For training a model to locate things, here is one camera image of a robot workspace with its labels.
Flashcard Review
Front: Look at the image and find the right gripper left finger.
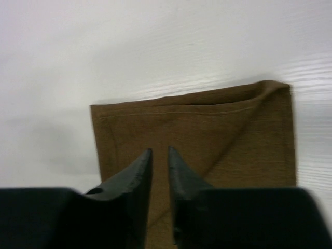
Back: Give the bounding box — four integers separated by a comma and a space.
1, 149, 153, 248

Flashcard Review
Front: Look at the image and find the brown cloth napkin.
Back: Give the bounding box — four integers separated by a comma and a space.
90, 80, 296, 248

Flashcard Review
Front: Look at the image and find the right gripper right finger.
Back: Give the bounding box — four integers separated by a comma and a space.
168, 147, 331, 249

